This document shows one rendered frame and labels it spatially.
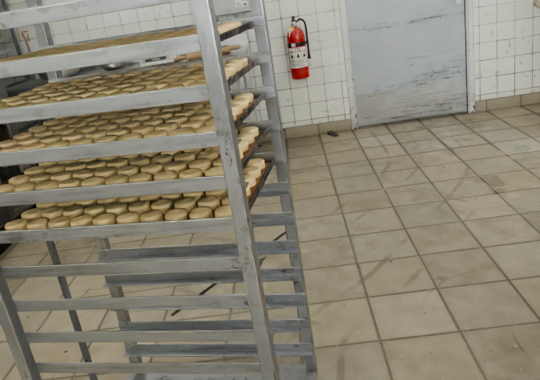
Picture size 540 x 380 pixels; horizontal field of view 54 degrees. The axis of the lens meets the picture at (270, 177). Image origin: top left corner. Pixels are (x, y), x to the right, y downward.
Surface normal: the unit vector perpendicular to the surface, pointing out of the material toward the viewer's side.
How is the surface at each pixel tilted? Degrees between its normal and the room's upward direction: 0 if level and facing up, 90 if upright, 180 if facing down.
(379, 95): 90
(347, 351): 0
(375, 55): 90
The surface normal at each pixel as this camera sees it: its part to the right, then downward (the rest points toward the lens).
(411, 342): -0.15, -0.93
